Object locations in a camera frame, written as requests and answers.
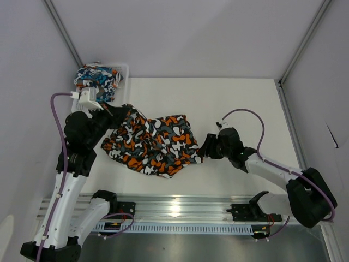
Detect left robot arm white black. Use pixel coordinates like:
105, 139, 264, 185
20, 104, 129, 261

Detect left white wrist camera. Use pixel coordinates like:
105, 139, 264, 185
70, 87, 103, 112

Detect aluminium corner post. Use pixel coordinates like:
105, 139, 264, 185
41, 0, 82, 68
279, 0, 334, 87

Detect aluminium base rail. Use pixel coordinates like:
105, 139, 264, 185
37, 194, 334, 226

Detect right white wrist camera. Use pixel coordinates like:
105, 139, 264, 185
216, 121, 231, 131

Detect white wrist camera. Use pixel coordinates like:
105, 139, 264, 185
216, 121, 231, 131
70, 87, 103, 112

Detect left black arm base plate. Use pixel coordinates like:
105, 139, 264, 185
109, 201, 136, 220

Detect right aluminium corner post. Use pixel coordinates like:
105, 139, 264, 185
279, 0, 334, 87

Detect right aluminium side rail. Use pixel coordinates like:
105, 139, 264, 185
274, 80, 316, 169

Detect left aluminium corner post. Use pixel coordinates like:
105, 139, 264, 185
41, 0, 82, 68

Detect white plastic basket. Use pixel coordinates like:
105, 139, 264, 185
71, 63, 131, 112

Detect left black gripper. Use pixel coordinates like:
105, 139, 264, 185
86, 100, 129, 148

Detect white slotted cable duct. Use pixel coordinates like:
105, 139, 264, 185
91, 222, 254, 236

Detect aluminium side rail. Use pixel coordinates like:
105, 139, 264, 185
52, 180, 61, 198
274, 80, 316, 169

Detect left aluminium side rail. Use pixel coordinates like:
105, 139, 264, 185
52, 180, 61, 198

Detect orange black camouflage shorts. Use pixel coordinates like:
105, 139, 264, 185
101, 104, 203, 178

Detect blue patterned shorts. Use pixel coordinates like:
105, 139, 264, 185
73, 61, 124, 102

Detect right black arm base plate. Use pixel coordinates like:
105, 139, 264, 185
226, 204, 282, 222

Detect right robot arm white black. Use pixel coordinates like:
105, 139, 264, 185
199, 128, 338, 228

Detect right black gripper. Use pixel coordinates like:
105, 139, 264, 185
197, 134, 232, 160

